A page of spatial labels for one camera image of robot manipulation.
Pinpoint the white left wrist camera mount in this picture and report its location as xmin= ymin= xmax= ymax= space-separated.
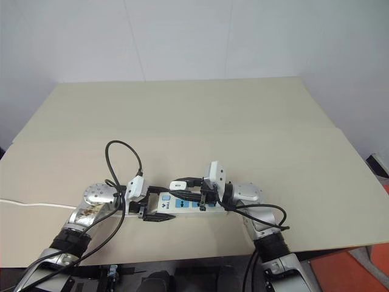
xmin=125 ymin=174 xmax=150 ymax=204

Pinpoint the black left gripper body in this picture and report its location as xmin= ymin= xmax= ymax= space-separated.
xmin=128 ymin=184 xmax=153 ymax=220

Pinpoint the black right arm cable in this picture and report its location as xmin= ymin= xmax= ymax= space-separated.
xmin=219 ymin=201 xmax=291 ymax=292

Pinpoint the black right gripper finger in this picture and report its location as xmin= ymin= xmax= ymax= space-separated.
xmin=168 ymin=190 xmax=202 ymax=201
xmin=173 ymin=176 xmax=202 ymax=189

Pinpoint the black grey box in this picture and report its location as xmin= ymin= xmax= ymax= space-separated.
xmin=365 ymin=153 xmax=389 ymax=179

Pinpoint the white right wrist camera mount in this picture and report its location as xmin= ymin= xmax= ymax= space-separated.
xmin=202 ymin=160 xmax=226 ymax=187

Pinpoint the white power strip cord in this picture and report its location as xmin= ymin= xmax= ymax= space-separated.
xmin=0 ymin=198 xmax=141 ymax=220

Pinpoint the orange red floor mat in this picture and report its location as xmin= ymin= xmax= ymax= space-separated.
xmin=309 ymin=243 xmax=389 ymax=292

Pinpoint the white power strip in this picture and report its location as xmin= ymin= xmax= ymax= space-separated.
xmin=155 ymin=190 xmax=228 ymax=218

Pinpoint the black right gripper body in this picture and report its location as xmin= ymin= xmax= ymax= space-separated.
xmin=198 ymin=176 xmax=220 ymax=212

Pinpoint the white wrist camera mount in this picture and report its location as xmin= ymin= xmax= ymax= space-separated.
xmin=125 ymin=174 xmax=150 ymax=204
xmin=202 ymin=160 xmax=226 ymax=187

